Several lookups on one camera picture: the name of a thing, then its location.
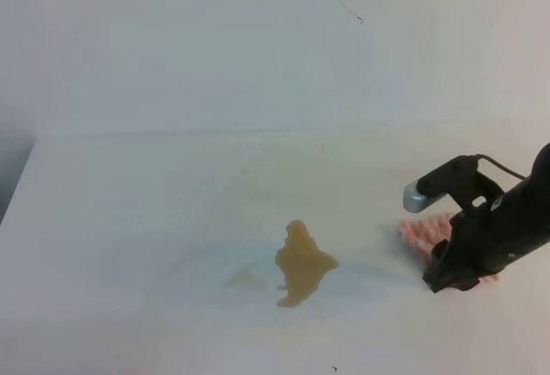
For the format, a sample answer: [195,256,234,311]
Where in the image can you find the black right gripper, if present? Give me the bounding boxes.
[423,194,523,293]

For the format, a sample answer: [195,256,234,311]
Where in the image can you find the pink white striped rag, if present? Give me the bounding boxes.
[396,212,500,285]

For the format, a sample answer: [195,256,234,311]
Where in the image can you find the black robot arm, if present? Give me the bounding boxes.
[416,147,549,292]

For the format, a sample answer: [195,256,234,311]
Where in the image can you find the brown coffee stain puddle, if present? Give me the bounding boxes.
[275,219,339,308]

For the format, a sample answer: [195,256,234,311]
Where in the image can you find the faint small coffee smear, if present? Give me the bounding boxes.
[227,265,265,291]

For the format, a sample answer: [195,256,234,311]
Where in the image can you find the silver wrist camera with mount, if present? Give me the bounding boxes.
[403,155,504,213]

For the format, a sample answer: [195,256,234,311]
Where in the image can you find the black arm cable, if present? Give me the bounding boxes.
[474,154,532,181]

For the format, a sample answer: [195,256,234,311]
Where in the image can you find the small black wall hook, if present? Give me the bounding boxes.
[335,0,364,24]

